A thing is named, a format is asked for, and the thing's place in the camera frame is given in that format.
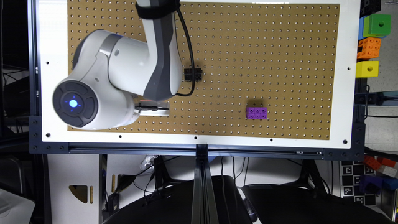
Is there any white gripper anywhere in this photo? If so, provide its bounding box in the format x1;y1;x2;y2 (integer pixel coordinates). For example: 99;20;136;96
135;100;170;116

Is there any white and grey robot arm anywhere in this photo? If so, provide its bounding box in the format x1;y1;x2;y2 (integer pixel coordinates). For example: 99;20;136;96
53;1;183;130

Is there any purple toy block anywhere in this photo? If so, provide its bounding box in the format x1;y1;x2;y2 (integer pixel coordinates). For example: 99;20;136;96
246;107;267;120

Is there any orange toy block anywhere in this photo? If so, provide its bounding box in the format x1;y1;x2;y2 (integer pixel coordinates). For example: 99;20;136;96
357;37;381;60

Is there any black toy block stack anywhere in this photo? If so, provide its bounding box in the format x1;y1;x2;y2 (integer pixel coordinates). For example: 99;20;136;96
360;0;381;17

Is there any black white fiducial marker board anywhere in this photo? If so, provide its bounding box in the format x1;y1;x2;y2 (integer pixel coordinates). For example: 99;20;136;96
339;161;377;206

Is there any yellow toy cube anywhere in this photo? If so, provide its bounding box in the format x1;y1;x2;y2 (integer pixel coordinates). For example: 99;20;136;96
356;61;379;78

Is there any green toy cube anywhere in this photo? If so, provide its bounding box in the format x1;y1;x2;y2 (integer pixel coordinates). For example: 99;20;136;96
363;14;391;37

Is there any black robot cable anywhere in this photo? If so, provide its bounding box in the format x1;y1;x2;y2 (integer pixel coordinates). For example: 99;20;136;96
175;7;196;98

